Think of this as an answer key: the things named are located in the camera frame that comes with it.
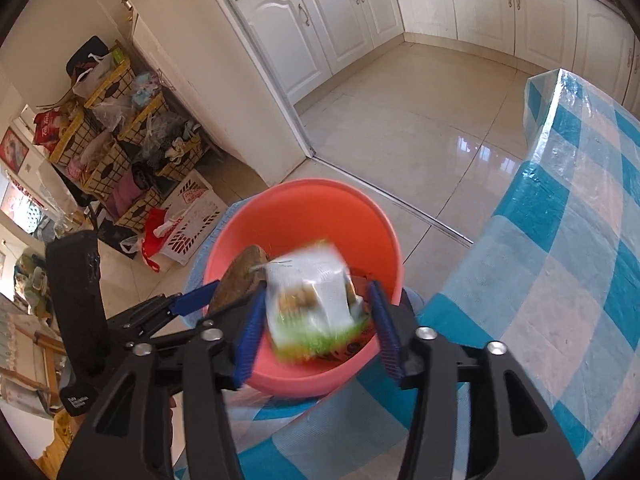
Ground wire basket storage rack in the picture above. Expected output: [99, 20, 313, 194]
[47, 42, 208, 233]

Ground red plastic bag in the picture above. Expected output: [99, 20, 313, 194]
[140, 207, 173, 273]

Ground blue checked tablecloth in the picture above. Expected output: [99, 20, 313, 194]
[237, 67, 640, 480]

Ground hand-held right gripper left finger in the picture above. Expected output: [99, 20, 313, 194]
[56, 287, 268, 480]

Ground white plastic crate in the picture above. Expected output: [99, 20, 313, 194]
[160, 170, 228, 266]

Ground brown potato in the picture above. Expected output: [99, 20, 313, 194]
[207, 245, 269, 312]

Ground green snack packet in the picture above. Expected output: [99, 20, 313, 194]
[262, 240, 373, 361]

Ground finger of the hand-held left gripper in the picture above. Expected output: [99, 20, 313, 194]
[106, 281, 221, 328]
[125, 316, 213, 348]

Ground wooden chair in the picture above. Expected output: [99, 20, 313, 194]
[0, 300, 68, 413]

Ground red framed picture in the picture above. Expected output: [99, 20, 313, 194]
[0, 127, 31, 171]

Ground white kitchen cabinets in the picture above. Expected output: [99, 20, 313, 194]
[232, 0, 640, 116]

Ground orange plastic basin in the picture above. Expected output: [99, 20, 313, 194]
[202, 178, 403, 398]

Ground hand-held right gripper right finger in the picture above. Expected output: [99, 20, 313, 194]
[367, 280, 586, 480]

